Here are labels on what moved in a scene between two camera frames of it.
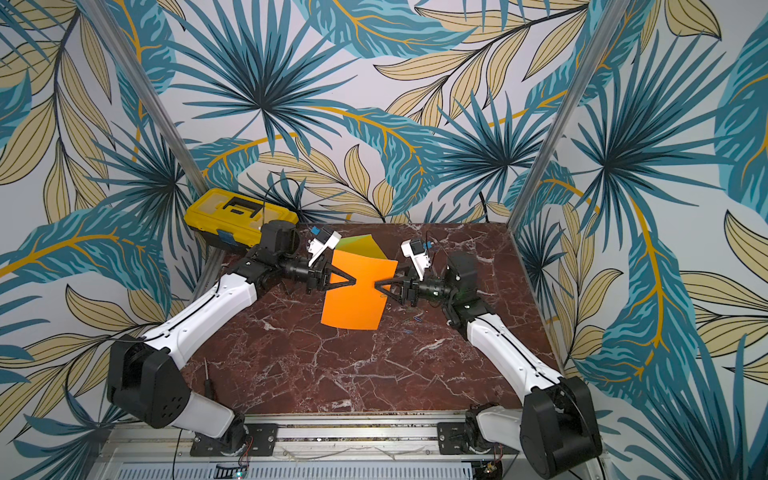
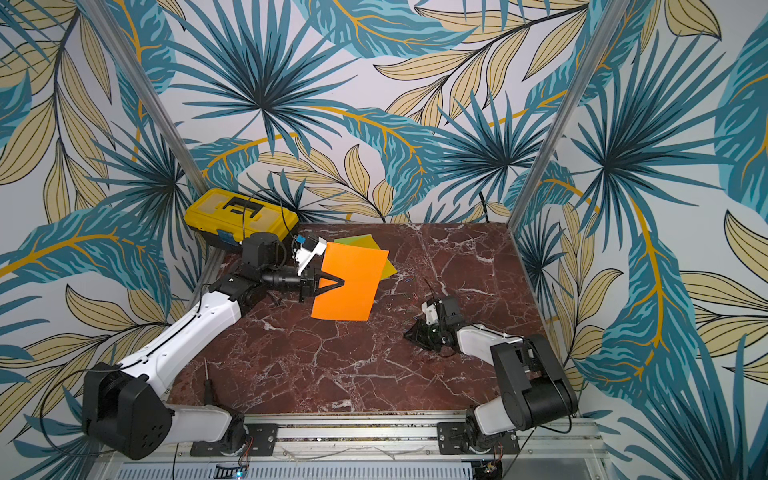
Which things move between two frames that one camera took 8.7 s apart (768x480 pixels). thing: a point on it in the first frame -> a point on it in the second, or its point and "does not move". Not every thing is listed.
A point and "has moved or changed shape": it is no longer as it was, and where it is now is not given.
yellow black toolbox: x=232 y=219 does not move
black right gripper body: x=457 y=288 -> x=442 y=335
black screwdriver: x=208 y=384 does not move
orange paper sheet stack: x=359 y=306 has moved or changed shape
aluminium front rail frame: x=329 y=448 does not move
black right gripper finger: x=394 y=288 -> x=419 y=332
